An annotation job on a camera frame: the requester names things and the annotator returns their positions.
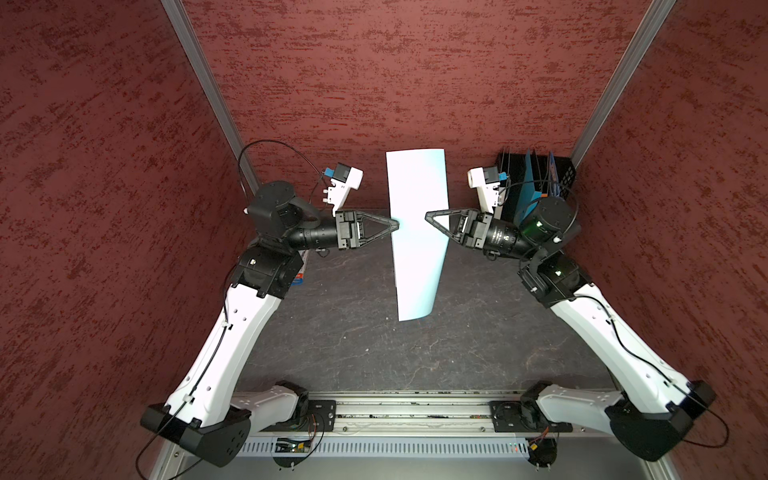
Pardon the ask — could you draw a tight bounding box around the aluminium corner post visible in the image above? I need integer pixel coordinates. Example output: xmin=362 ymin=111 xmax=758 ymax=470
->
xmin=571 ymin=0 xmax=676 ymax=168
xmin=161 ymin=0 xmax=260 ymax=194

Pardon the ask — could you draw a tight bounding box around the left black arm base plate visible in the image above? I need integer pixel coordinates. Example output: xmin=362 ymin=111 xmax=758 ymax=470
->
xmin=286 ymin=399 xmax=337 ymax=432

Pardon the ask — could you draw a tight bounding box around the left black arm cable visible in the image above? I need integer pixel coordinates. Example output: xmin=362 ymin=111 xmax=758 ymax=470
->
xmin=236 ymin=139 xmax=328 ymax=199

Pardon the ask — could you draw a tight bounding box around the left aluminium corner post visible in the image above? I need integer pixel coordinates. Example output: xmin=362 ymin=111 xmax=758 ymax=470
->
xmin=161 ymin=0 xmax=260 ymax=194

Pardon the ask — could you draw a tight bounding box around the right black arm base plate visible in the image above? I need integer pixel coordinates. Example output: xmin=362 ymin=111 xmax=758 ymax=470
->
xmin=488 ymin=401 xmax=573 ymax=435

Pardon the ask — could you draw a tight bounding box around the light blue rectangular paper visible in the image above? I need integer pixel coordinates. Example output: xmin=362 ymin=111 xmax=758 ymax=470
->
xmin=386 ymin=149 xmax=449 ymax=322

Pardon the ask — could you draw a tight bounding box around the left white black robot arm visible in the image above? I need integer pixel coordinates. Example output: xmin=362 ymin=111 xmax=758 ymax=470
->
xmin=141 ymin=181 xmax=399 ymax=467

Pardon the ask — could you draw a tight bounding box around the blue patterned book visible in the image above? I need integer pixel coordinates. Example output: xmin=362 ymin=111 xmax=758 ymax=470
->
xmin=547 ymin=152 xmax=561 ymax=197

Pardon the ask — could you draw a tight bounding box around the teal book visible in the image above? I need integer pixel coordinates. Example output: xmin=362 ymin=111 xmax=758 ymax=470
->
xmin=515 ymin=150 xmax=541 ymax=223

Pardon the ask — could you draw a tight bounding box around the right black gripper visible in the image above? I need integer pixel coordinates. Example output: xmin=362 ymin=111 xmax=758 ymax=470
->
xmin=428 ymin=205 xmax=544 ymax=258

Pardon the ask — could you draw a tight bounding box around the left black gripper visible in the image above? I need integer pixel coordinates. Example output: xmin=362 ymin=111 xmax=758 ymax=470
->
xmin=283 ymin=208 xmax=396 ymax=252

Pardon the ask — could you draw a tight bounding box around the black mesh file organizer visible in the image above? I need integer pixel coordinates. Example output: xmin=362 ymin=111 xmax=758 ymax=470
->
xmin=500 ymin=150 xmax=576 ymax=222

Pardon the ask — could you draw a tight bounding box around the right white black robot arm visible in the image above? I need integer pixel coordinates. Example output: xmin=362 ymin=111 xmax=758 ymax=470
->
xmin=425 ymin=197 xmax=716 ymax=461

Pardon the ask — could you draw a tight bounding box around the aluminium front rail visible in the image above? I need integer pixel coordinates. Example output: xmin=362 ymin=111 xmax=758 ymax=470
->
xmin=149 ymin=392 xmax=682 ymax=480

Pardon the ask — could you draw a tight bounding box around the right aluminium corner post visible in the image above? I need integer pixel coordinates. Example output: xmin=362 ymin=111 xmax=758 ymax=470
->
xmin=571 ymin=0 xmax=676 ymax=168

